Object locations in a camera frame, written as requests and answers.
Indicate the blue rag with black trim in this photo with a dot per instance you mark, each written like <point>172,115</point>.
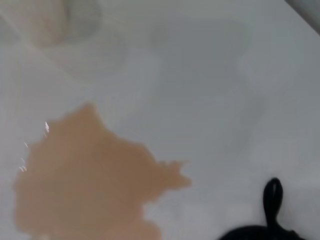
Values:
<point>273,212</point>

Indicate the brown water stain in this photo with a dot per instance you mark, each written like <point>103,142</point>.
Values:
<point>82,175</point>

